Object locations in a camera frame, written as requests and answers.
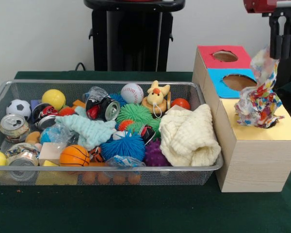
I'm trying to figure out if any yellow ball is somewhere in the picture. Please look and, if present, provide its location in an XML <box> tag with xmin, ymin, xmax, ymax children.
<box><xmin>41</xmin><ymin>89</ymin><xmax>66</xmax><ymax>112</ymax></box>

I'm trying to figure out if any orange toy basketball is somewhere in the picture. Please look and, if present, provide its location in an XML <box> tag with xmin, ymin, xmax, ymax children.
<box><xmin>60</xmin><ymin>145</ymin><xmax>91</xmax><ymax>167</ymax></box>

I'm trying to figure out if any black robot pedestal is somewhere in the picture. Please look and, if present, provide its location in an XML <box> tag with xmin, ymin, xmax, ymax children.
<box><xmin>83</xmin><ymin>0</ymin><xmax>188</xmax><ymax>72</ymax></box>

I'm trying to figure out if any yellow plush chick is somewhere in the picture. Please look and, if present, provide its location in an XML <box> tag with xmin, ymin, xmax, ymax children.
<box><xmin>142</xmin><ymin>80</ymin><xmax>172</xmax><ymax>116</ymax></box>

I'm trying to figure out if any cream muslin cloth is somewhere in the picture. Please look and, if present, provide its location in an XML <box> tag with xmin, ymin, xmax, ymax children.
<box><xmin>159</xmin><ymin>103</ymin><xmax>222</xmax><ymax>167</ymax></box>

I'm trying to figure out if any white toy baseball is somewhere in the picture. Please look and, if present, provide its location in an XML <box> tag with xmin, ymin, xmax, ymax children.
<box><xmin>121</xmin><ymin>83</ymin><xmax>145</xmax><ymax>105</ymax></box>

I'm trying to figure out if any green spiky puffer ball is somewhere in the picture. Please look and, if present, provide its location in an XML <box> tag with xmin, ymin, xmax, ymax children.
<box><xmin>116</xmin><ymin>103</ymin><xmax>154</xmax><ymax>124</ymax></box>

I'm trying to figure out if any blue spiky puffer ball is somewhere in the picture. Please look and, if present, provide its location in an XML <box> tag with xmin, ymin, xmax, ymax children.
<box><xmin>100</xmin><ymin>131</ymin><xmax>146</xmax><ymax>162</ymax></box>

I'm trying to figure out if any wooden box with three holes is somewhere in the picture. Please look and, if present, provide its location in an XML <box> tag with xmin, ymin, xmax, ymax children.
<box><xmin>192</xmin><ymin>45</ymin><xmax>291</xmax><ymax>193</ymax></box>

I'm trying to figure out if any black white soccer ball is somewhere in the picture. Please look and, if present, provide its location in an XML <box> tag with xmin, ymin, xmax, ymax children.
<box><xmin>6</xmin><ymin>99</ymin><xmax>32</xmax><ymax>121</ymax></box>

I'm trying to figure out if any red orange ball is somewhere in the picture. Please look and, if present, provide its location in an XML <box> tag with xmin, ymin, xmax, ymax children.
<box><xmin>171</xmin><ymin>98</ymin><xmax>191</xmax><ymax>111</ymax></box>

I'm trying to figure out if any silver mesh bin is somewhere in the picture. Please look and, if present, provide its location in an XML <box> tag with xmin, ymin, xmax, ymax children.
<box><xmin>0</xmin><ymin>80</ymin><xmax>224</xmax><ymax>186</ymax></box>

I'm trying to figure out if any dark green table cloth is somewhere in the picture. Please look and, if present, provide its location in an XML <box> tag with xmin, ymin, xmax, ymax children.
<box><xmin>0</xmin><ymin>70</ymin><xmax>291</xmax><ymax>233</ymax></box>

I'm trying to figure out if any polka dot cloth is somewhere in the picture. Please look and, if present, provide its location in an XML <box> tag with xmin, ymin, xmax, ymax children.
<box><xmin>234</xmin><ymin>46</ymin><xmax>285</xmax><ymax>129</ymax></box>

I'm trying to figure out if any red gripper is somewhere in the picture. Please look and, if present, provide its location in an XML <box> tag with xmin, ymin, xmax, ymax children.
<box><xmin>243</xmin><ymin>0</ymin><xmax>291</xmax><ymax>59</ymax></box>

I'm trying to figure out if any light blue muslin cloth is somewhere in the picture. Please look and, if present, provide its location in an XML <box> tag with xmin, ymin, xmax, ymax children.
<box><xmin>54</xmin><ymin>106</ymin><xmax>117</xmax><ymax>151</ymax></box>

